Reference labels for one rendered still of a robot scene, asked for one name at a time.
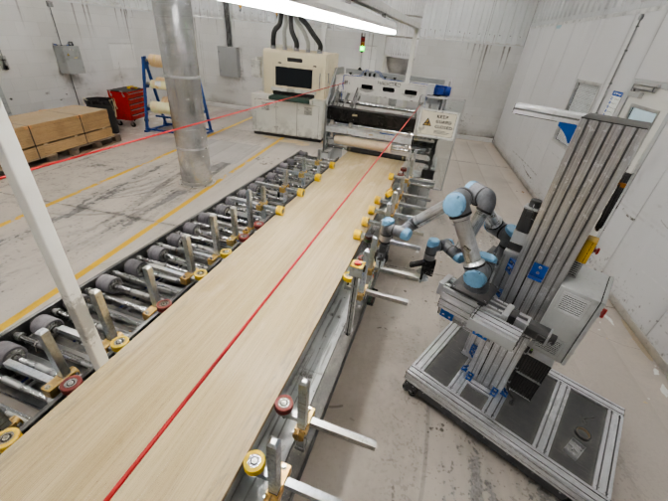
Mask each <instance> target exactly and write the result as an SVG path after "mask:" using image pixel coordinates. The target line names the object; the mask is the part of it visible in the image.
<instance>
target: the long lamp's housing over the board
mask: <svg viewBox="0 0 668 501"><path fill-rule="evenodd" d="M283 1H287V2H291V3H294V4H298V5H302V6H305V7H309V8H313V9H316V10H320V11H324V12H327V13H331V14H335V15H338V16H342V17H346V18H350V19H353V20H357V21H361V22H364V23H368V24H372V25H375V26H379V27H383V28H386V29H390V30H394V31H396V34H397V30H398V27H397V24H396V22H393V21H391V20H388V19H386V18H383V17H381V16H378V15H376V14H373V13H371V12H368V11H365V10H363V9H360V8H358V7H355V6H353V5H350V4H348V3H345V2H343V1H340V0H283ZM396 34H394V35H396Z"/></svg>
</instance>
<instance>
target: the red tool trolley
mask: <svg viewBox="0 0 668 501"><path fill-rule="evenodd" d="M107 93H108V97H111V98H114V100H115V104H116V106H117V109H116V115H117V122H118V125H122V124H123V123H122V121H121V120H120V119H122V120H131V126H132V127H135V126H136V124H135V122H134V121H135V120H136V119H138V118H141V117H144V121H145V113H144V96H143V88H140V87H139V88H135V89H131V88H127V86H123V87H118V88H113V89H107Z"/></svg>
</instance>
